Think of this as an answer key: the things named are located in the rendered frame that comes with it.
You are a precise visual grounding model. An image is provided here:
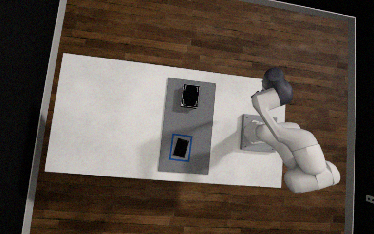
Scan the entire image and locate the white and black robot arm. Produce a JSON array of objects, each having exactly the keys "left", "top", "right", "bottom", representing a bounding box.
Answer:
[{"left": 244, "top": 67, "right": 340, "bottom": 193}]

